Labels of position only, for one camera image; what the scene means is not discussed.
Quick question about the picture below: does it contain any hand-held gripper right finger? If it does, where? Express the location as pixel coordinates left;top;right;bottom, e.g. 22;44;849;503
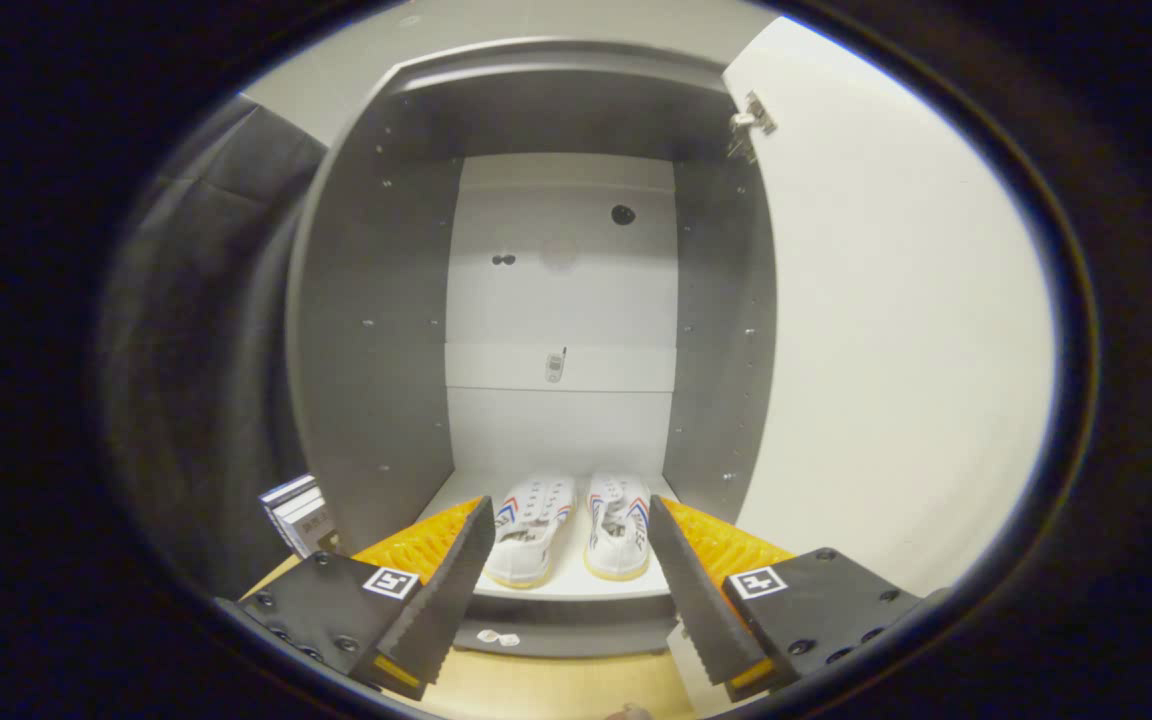
648;494;947;703

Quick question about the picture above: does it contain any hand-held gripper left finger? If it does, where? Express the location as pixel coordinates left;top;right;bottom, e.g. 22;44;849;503
214;495;497;701

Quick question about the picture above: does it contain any white canvas shoe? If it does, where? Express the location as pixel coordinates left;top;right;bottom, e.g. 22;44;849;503
484;474;577;589
584;473;653;582

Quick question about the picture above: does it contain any grey shoe cabinet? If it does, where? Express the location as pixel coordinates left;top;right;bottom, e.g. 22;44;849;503
286;38;782;661

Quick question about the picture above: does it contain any metal door hinge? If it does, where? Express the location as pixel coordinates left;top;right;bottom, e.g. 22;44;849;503
729;92;779;161

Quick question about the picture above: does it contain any grey cover book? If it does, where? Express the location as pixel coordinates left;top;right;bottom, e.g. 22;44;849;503
276;488;339;559

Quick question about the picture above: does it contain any blue spine book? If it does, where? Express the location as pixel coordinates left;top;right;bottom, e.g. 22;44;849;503
258;474;317;523

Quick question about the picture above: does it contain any black backdrop cloth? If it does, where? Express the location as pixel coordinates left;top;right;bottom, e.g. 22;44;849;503
101;95;327;601

